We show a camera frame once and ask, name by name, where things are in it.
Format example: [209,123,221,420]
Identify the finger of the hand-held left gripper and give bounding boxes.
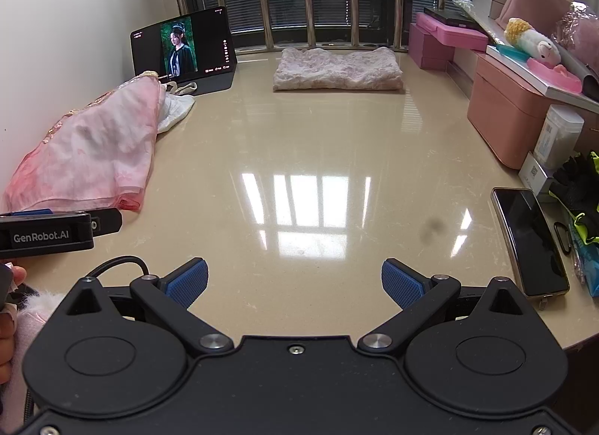
[90,209,124,236]

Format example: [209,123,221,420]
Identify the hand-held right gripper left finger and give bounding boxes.
[66,257,235,355]

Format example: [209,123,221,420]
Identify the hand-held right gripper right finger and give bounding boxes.
[357,258,532,354]

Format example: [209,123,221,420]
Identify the pink tie-dye garment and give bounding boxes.
[0,71,168,214]

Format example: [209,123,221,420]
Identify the cream white garment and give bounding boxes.
[156,81,198,134]

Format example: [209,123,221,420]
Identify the person's left hand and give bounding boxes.
[0,265,29,386]

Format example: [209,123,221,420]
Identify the smartphone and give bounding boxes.
[491,187,571,300]

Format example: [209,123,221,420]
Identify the small white box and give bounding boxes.
[518,151,556,195]

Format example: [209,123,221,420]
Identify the blue packet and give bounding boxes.
[568,223,599,298]

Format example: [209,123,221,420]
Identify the tablet in black folio stand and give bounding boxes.
[130,6,237,97]

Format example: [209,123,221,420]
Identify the black and neon glove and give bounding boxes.
[549,151,599,245]

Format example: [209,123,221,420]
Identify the pink storage case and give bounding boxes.
[467,53,565,170]

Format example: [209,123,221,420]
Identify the cotton swab container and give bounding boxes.
[533,104,585,172]

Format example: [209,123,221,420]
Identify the folded pale pink lace cloth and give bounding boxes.
[273,46,404,92]

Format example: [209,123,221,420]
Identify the tall pink box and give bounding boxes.
[409,23,456,70]

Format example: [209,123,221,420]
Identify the white flat box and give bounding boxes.
[486,44,599,114]

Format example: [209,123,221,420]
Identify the teal plastic item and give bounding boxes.
[495,44,535,64]

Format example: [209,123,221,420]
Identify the pink plastic toy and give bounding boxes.
[527,58,584,94]

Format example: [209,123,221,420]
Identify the flat black box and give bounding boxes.
[423,6,476,27]

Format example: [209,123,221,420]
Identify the white and yellow plush toy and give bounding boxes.
[504,17,563,66]

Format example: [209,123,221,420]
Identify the metal window guard bars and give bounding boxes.
[167,0,471,55]

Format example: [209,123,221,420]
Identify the clear plastic bag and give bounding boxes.
[551,1,599,76]

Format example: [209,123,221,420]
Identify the pink zip pouch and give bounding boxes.
[500,0,574,37]

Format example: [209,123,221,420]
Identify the black cable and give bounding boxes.
[86,255,151,279]

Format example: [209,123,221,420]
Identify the black carabiner ring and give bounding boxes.
[553,222,575,256]

